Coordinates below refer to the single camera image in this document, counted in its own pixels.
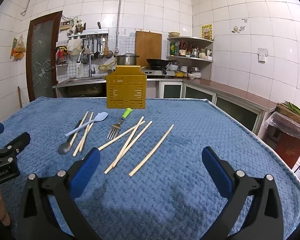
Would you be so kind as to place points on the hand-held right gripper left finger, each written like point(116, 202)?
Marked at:
point(86, 170)

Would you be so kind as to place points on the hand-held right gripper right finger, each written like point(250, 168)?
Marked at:
point(216, 172)

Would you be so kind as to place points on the wooden chopstick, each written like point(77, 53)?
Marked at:
point(110, 143)
point(139, 135)
point(88, 121)
point(85, 140)
point(151, 150)
point(83, 118)
point(135, 130)

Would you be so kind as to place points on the light blue plastic spoon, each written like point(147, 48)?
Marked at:
point(102, 116)

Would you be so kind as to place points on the yellow slotted utensil holder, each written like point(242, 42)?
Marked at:
point(126, 90)

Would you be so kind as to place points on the person's left hand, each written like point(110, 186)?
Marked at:
point(2, 212)

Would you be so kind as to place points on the wooden stick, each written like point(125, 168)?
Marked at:
point(20, 97)

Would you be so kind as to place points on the blue textured blanket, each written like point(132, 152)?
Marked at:
point(190, 135)

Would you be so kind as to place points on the kitchen counter cabinet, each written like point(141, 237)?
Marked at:
point(227, 97)

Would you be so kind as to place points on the red cabinet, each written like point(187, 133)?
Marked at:
point(290, 150)

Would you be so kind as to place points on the clear plastic sheet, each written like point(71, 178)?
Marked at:
point(285, 127)

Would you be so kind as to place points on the steel sink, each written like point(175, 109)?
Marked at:
point(82, 85)

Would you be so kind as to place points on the hanging plastic bag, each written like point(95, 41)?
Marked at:
point(18, 50)

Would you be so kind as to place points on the brown frosted glass door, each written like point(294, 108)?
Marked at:
point(41, 55)

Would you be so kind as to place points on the white soap bottle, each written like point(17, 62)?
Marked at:
point(79, 71)

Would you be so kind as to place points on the wooden crate with vegetables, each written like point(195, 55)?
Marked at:
point(292, 113)

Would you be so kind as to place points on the steel faucet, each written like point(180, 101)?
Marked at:
point(91, 65)

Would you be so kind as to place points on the stack of white bowls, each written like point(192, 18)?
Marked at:
point(190, 72)

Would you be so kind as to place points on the white cloth bag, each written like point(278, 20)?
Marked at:
point(75, 46)

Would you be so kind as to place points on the black ladle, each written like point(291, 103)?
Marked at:
point(96, 55)

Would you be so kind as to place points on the steel ladle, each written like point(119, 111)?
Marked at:
point(100, 55)

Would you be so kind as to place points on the steel gas stove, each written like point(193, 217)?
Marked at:
point(156, 72)

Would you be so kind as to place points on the steel pot with lid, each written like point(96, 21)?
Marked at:
point(126, 59)

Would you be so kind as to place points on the white box with red display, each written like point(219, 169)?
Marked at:
point(66, 25)

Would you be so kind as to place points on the black wok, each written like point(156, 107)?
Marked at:
point(160, 62)

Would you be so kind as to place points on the wooden spatula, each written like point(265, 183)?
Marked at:
point(106, 47)

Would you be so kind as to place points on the dark sauce bottle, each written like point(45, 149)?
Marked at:
point(182, 50)

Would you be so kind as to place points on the green bottle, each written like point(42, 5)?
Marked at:
point(174, 50)

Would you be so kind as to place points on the white corner shelf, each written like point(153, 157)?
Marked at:
point(190, 38)

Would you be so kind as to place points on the wooden cutting board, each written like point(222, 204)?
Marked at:
point(148, 47)

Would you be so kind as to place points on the beige bowl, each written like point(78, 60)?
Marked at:
point(174, 34)

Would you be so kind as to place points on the white wall socket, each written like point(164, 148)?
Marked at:
point(262, 56)

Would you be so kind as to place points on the steel wall utensil rack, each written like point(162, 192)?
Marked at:
point(90, 33)

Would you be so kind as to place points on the yellow wall poster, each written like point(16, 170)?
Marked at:
point(206, 32)

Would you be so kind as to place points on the wall stickers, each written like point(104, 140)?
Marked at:
point(236, 29)

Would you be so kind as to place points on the grey wall pipe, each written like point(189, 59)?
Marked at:
point(120, 17)

